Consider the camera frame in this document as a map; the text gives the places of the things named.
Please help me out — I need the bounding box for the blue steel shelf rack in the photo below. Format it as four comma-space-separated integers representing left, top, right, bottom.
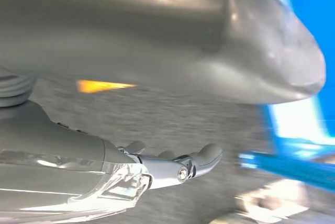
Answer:
239, 0, 335, 193

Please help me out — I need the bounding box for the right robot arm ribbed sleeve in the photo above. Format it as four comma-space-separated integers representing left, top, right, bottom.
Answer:
0, 65, 38, 109

